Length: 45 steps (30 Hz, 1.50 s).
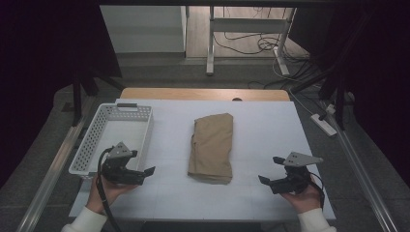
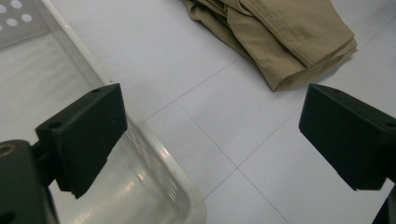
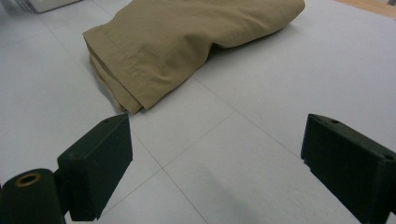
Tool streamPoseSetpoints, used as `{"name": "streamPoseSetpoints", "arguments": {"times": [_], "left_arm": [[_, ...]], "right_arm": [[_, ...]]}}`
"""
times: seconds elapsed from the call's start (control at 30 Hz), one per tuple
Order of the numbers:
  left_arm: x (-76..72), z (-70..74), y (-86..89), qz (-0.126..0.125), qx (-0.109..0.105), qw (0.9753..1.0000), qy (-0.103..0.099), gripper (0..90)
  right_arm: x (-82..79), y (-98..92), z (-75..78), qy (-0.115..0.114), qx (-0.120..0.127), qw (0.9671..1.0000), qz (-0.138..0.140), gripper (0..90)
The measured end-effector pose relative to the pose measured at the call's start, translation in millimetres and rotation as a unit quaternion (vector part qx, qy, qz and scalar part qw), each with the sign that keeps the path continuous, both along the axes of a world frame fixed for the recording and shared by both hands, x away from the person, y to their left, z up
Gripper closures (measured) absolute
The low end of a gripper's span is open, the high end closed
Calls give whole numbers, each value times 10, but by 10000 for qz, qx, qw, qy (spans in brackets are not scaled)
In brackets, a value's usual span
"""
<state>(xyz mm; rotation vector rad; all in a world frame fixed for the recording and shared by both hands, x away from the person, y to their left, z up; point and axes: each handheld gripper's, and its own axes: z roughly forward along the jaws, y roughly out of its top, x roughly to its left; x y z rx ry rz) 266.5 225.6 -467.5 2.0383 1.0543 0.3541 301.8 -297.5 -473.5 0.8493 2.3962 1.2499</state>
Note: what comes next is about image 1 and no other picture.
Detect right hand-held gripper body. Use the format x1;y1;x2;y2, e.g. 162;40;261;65
270;151;325;195

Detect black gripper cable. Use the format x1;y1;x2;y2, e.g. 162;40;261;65
307;171;326;210
96;146;124;232

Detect khaki pants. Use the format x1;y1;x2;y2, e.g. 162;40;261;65
187;112;235;186

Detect person's left hand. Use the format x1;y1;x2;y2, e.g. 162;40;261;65
85;175;139;216

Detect person's right hand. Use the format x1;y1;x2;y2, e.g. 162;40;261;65
279;180;324;215

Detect white perforated plastic basket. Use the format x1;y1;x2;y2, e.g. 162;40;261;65
68;102;155;181

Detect white cabinet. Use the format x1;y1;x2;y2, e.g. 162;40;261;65
99;5;190;54

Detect white foam board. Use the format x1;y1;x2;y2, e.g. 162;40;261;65
69;98;337;222

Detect aluminium rail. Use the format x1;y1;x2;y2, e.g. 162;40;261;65
15;96;97;232
322;101;399;232

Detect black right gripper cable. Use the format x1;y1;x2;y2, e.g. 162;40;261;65
307;171;326;210

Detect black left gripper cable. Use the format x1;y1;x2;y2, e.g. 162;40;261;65
96;146;124;232

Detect white metal desk frame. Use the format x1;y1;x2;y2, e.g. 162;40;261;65
205;6;298;77

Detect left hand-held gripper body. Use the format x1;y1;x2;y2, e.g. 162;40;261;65
101;141;145;187

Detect dark curtain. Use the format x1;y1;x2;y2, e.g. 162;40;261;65
289;0;410;179
0;0;123;189

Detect wooden table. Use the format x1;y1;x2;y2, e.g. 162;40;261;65
119;87;291;102

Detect black metal stand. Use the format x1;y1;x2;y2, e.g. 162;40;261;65
71;72;126;128
289;13;371;131

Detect tangle of floor cables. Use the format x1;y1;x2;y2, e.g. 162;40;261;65
212;6;323;92

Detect white power strip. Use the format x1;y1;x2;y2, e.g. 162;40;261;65
309;112;338;137

